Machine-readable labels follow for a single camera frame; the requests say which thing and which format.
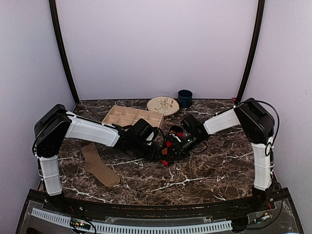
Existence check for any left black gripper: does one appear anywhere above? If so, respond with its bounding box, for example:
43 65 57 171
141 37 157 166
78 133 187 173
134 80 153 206
131 138 163 162

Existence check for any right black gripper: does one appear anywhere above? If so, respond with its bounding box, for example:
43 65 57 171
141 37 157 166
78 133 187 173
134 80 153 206
166 134 205 162

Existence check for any argyle black red orange sock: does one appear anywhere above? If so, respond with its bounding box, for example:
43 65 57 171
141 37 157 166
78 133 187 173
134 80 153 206
160 125 185 167

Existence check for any wooden compartment tray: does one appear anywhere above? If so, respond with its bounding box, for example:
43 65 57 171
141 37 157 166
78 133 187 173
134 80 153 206
102 105 164 128

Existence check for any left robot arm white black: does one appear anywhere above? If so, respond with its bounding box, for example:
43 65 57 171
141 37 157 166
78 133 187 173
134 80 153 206
32 104 161 213

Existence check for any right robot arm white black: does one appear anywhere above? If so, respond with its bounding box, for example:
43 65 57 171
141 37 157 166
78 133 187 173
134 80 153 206
163 98 279 191

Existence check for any plain brown sock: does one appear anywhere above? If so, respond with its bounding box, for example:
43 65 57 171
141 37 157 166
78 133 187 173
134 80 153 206
81 142 120 187

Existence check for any cream floral ceramic plate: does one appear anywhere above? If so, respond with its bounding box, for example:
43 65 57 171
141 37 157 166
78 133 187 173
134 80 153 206
147 96 179 117

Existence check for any dark blue mug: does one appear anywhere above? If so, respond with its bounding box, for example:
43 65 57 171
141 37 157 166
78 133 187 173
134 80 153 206
178 90 193 109

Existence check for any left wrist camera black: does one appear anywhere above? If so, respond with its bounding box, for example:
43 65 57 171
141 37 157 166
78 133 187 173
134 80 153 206
133 118 158 141

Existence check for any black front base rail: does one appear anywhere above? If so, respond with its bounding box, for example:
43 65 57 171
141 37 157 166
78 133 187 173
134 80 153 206
45 195 270 219

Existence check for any white slotted cable duct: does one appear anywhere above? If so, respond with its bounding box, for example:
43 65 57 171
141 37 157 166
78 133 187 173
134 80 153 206
31 208 233 234

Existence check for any left black frame post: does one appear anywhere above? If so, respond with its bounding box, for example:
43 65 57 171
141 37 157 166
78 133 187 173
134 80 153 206
49 0 80 106

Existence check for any black frame post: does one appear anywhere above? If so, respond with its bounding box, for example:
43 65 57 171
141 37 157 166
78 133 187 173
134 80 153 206
236 0 265 103
49 0 80 106

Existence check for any right black frame post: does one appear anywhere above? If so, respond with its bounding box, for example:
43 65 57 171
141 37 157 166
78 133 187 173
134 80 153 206
236 0 265 103

